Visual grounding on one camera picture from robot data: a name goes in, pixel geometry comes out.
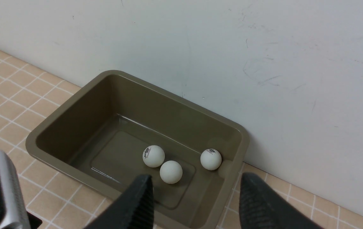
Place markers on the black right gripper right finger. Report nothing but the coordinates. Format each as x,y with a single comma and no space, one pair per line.
260,207

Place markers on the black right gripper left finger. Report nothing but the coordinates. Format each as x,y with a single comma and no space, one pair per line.
133,209

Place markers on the white ball with logo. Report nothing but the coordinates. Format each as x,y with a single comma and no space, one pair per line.
153,156

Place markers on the olive green plastic bin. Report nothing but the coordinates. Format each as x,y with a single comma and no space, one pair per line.
98,136

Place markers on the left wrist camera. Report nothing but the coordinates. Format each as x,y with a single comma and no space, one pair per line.
0,190

